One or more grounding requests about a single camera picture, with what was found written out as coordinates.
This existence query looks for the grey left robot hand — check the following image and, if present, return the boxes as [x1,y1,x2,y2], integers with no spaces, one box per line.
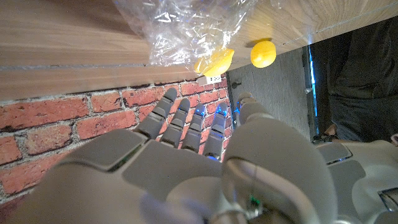
[316,139,398,224]

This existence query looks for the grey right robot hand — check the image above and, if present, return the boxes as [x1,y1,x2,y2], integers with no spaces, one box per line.
[6,87,340,224]

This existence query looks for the clear plastic wrap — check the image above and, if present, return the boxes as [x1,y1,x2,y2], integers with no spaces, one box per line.
[113,0,259,76]

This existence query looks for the person in dark clothes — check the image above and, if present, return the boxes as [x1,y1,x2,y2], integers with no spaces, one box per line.
[310,15,398,146]

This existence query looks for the white power strip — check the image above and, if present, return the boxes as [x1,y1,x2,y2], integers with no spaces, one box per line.
[197,73,222,86]

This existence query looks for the yellow lemon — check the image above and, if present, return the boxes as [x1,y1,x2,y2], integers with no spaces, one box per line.
[250,40,277,68]
[194,47,236,78]

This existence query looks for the dark door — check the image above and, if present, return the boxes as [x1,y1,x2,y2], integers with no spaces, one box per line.
[226,46,312,141]

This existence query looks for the red brick print backdrop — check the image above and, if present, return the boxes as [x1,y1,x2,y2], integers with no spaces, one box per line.
[0,77,234,203]

